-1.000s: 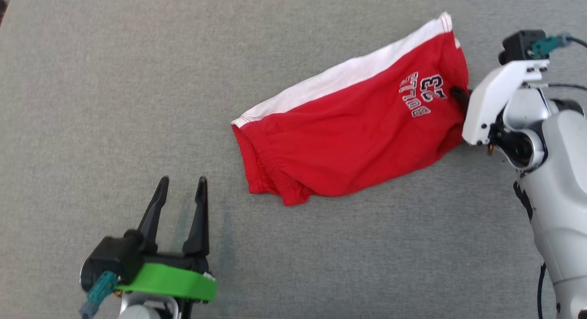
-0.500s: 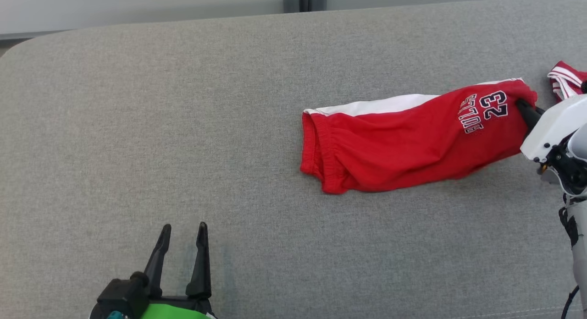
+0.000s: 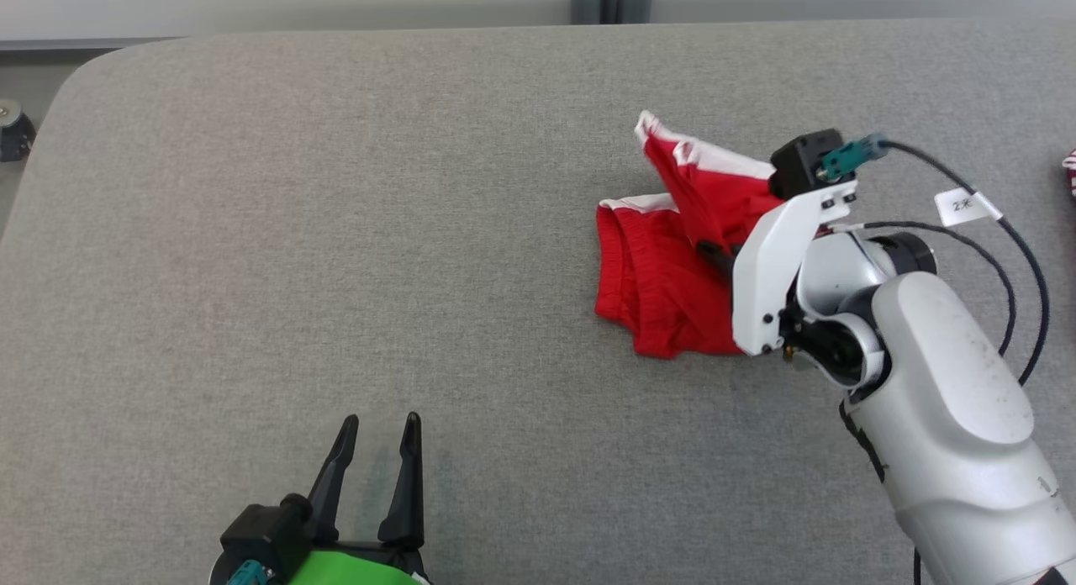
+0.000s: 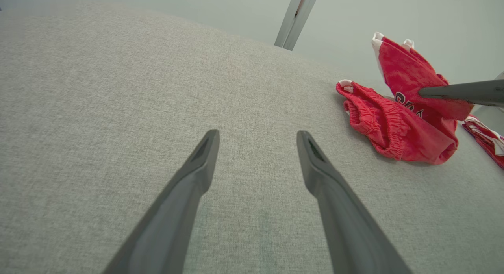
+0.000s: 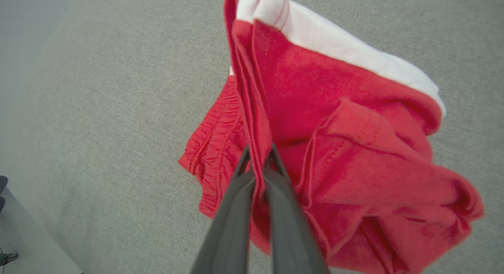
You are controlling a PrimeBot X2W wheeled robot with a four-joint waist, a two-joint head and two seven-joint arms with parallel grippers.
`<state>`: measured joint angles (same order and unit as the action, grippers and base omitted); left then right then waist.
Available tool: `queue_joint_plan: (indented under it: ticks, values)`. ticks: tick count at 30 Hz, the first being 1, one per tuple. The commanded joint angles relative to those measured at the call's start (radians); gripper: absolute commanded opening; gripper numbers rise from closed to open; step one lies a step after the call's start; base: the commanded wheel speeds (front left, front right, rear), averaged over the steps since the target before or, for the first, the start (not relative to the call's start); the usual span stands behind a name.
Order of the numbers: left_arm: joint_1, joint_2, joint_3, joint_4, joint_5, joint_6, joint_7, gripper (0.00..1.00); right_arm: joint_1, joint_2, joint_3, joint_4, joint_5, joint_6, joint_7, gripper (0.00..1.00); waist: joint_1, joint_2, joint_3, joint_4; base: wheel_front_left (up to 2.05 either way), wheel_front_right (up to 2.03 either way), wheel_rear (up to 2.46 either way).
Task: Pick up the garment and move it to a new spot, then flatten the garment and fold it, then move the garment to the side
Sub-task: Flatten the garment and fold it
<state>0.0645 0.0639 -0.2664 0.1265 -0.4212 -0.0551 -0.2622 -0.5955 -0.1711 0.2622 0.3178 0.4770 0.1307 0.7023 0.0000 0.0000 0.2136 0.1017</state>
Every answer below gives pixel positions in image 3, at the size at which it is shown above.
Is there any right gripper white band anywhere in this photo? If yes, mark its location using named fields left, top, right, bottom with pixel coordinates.
left=696, top=180, right=859, bottom=357

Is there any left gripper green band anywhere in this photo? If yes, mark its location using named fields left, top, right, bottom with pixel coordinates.
left=287, top=412, right=432, bottom=585

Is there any red Bulls shorts white trim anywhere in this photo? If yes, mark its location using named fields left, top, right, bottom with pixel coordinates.
left=594, top=110, right=829, bottom=359

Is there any grey fabric sofa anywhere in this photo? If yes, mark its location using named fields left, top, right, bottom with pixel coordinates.
left=0, top=18, right=1076, bottom=585

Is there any right camera cable teal plug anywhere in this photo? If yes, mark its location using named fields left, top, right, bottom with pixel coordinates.
left=820, top=133, right=1052, bottom=386

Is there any white cable label tag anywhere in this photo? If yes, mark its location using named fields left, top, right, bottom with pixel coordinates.
left=935, top=187, right=1004, bottom=228

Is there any grey partition frame post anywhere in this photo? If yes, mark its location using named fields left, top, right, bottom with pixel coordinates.
left=572, top=0, right=655, bottom=25

